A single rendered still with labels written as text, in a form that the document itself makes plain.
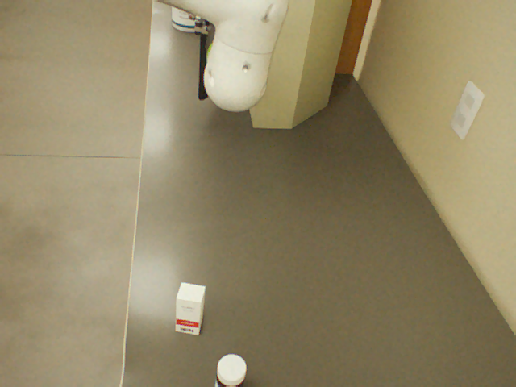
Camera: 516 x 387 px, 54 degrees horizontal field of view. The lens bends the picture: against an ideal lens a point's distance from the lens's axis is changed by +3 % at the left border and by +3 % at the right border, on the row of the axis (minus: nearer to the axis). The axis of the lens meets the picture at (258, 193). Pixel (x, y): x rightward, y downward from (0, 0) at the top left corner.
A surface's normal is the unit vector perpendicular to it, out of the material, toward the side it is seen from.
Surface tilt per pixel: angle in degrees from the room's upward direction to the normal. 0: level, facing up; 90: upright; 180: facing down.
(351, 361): 0
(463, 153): 90
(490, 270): 90
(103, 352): 0
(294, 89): 90
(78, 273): 0
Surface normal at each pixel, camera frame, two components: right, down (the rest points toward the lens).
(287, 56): 0.13, 0.64
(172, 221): 0.11, -0.77
